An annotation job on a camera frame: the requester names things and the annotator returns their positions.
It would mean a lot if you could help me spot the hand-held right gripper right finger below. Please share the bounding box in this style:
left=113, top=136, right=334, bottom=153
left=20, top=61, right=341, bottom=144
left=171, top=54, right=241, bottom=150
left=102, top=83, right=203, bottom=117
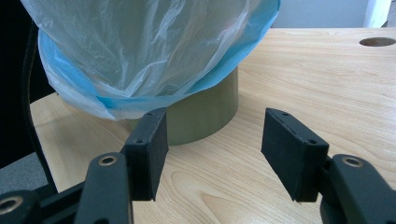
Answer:
left=260, top=106, right=331, bottom=203

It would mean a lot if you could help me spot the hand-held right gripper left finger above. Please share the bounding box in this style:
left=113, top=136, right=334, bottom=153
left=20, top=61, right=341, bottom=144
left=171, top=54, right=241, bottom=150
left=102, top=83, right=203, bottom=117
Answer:
left=120, top=106, right=170, bottom=202

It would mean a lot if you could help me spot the green plastic waste bin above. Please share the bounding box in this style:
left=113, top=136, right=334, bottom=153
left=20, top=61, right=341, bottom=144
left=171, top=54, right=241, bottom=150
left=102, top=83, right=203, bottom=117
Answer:
left=127, top=65, right=241, bottom=147

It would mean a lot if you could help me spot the white plastic bag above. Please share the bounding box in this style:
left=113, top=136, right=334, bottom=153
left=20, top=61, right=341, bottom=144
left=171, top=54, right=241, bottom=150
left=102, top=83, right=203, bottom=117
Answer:
left=19, top=0, right=282, bottom=122

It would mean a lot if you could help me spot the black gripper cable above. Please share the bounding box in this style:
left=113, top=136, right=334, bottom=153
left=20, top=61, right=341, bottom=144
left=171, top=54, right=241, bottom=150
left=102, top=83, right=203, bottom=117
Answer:
left=20, top=18, right=60, bottom=195

